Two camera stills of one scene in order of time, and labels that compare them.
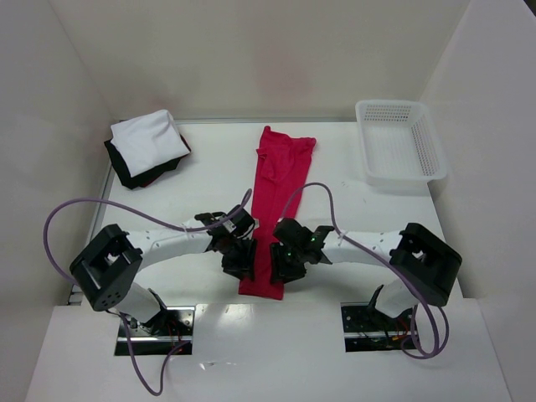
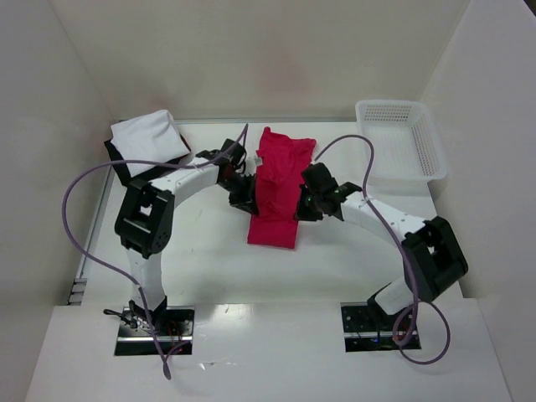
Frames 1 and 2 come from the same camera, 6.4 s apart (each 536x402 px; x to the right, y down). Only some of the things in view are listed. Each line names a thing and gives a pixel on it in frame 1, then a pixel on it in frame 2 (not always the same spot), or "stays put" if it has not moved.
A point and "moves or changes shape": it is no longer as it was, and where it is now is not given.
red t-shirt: [280, 169] moves or changes shape
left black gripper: [241, 265] -> [245, 197]
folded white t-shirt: [148, 141] stays put
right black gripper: [286, 268] -> [305, 207]
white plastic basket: [400, 149] stays put
